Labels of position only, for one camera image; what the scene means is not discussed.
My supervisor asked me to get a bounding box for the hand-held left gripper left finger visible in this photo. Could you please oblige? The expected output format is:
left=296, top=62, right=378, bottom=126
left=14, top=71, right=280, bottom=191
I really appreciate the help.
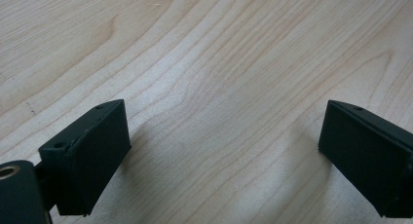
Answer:
left=38, top=98, right=132, bottom=217

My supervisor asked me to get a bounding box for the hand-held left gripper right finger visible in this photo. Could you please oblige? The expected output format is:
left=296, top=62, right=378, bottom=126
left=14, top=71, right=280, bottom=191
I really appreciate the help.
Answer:
left=318, top=99, right=413, bottom=219

